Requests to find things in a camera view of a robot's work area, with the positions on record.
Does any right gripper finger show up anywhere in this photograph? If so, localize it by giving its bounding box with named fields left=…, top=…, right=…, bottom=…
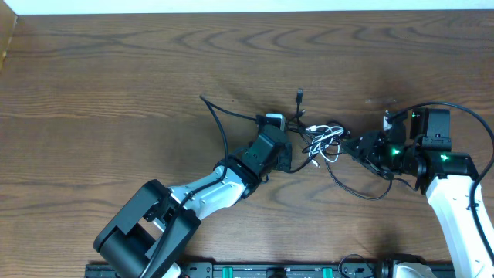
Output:
left=343, top=137, right=363, bottom=161
left=362, top=161, right=394, bottom=180

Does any white usb cable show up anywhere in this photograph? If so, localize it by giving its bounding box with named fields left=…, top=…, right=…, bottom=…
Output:
left=304, top=124, right=345, bottom=168

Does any long black usb cable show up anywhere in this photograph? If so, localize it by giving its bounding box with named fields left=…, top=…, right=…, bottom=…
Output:
left=287, top=88, right=394, bottom=202

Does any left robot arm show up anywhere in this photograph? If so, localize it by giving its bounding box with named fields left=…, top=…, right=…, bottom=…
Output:
left=93, top=124, right=292, bottom=277

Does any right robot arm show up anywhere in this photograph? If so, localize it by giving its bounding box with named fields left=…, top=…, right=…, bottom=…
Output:
left=343, top=103, right=493, bottom=277

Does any left camera black cable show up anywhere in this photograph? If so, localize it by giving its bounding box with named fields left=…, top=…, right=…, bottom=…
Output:
left=138, top=94, right=267, bottom=278

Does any camera black cable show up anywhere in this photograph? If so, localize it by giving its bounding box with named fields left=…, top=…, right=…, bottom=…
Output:
left=138, top=94, right=267, bottom=278
left=385, top=101, right=494, bottom=267

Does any right camera black cable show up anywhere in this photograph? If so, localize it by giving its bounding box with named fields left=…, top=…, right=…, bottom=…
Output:
left=385, top=101, right=494, bottom=267

